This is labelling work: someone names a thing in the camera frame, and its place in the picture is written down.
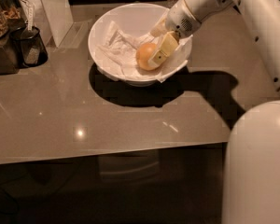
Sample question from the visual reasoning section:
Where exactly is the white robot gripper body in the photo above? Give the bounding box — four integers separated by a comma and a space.
165, 0, 202, 38

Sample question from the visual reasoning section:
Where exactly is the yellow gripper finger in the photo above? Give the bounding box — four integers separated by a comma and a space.
147, 32, 179, 70
150, 13, 167, 37

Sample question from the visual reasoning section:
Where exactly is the orange fruit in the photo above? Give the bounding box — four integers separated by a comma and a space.
135, 43, 160, 71

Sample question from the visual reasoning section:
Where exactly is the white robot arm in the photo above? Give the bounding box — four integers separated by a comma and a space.
153, 0, 280, 224

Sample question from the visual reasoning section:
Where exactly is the white bowl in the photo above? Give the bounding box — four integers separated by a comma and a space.
87, 2, 194, 88

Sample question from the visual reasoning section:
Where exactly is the white paper napkin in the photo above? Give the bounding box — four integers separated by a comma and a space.
89, 21, 192, 86

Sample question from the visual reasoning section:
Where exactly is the black mesh pen cup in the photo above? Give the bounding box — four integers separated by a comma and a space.
10, 26, 48, 68

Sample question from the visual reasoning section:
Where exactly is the white tag in cup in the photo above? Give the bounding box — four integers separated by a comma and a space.
24, 0, 35, 35

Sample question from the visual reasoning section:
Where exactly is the dark box under jar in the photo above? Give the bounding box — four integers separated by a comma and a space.
0, 35, 21, 75

